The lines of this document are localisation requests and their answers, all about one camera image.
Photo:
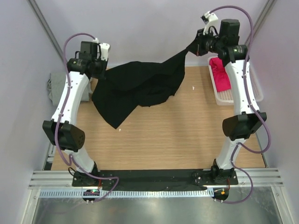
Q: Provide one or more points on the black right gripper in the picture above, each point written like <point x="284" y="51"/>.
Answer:
<point x="199" y="40"/>

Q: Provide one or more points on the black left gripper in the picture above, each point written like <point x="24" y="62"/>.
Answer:
<point x="104" y="64"/>

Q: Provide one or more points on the black t shirt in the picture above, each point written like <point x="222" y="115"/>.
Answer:
<point x="136" y="83"/>

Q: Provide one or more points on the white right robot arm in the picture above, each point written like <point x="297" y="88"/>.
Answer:
<point x="247" y="117"/>

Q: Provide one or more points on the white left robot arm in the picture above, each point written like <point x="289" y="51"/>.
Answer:
<point x="89" y="62"/>

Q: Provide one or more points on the pink t shirt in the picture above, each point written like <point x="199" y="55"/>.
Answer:
<point x="221" y="79"/>

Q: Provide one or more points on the grey folded t shirt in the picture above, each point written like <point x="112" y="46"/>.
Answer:
<point x="55" y="86"/>

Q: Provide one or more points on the white plastic laundry basket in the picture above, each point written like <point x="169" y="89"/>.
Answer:
<point x="226" y="98"/>

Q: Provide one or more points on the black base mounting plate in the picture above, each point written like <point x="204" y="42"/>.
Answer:
<point x="157" y="180"/>

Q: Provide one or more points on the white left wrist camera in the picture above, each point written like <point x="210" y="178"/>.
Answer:
<point x="103" y="51"/>

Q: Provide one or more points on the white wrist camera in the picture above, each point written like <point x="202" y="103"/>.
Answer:
<point x="103" y="51"/>
<point x="210" y="19"/>

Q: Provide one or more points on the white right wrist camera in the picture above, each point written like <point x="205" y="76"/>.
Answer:
<point x="210" y="19"/>

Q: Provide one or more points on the right aluminium corner post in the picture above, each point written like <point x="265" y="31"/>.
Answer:
<point x="266" y="10"/>

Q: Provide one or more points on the aluminium corner post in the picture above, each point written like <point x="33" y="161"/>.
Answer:
<point x="266" y="10"/>
<point x="43" y="22"/>

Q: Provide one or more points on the left aluminium corner post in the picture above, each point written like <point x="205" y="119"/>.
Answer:
<point x="43" y="22"/>

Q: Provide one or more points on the white slotted cable duct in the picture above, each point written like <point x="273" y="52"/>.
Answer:
<point x="94" y="193"/>

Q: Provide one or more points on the aluminium frame rail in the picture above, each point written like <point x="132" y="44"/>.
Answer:
<point x="258" y="177"/>

